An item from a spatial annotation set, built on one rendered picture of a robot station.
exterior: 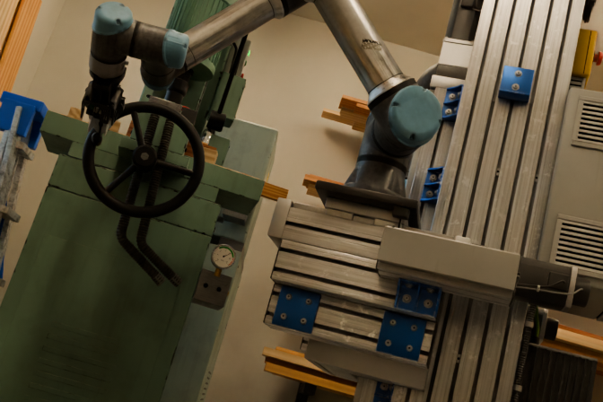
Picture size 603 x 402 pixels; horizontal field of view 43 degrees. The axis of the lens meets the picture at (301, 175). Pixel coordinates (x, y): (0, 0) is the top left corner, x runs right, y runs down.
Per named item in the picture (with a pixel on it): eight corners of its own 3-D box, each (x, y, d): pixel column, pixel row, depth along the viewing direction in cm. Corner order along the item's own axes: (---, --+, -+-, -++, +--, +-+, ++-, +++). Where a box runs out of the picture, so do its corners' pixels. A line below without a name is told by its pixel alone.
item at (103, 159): (66, 154, 200) (72, 141, 201) (72, 174, 220) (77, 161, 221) (214, 202, 206) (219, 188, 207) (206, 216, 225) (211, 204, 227)
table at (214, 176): (33, 118, 191) (42, 97, 193) (46, 151, 220) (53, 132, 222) (266, 194, 199) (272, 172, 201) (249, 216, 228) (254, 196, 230)
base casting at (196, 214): (45, 184, 197) (57, 152, 200) (63, 223, 252) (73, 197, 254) (213, 237, 203) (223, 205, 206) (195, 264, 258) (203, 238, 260)
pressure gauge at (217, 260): (205, 271, 194) (215, 240, 197) (205, 273, 198) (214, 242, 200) (230, 278, 195) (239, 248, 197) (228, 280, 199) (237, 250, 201)
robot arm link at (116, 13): (132, 28, 151) (89, 16, 150) (126, 70, 159) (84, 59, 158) (141, 4, 157) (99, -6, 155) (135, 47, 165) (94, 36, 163)
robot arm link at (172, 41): (188, 49, 168) (138, 36, 166) (192, 28, 157) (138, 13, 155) (179, 83, 166) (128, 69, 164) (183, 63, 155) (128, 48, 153)
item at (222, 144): (191, 165, 239) (203, 130, 242) (189, 170, 245) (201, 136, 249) (220, 175, 240) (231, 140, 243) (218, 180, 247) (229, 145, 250)
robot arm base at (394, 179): (406, 222, 179) (415, 182, 182) (402, 201, 165) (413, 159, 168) (343, 208, 183) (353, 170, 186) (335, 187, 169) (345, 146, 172)
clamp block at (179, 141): (127, 137, 195) (139, 105, 198) (127, 151, 208) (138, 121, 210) (184, 155, 197) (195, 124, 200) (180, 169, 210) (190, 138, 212)
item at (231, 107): (209, 112, 246) (222, 70, 250) (206, 120, 255) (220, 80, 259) (234, 120, 247) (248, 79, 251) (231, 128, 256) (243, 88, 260)
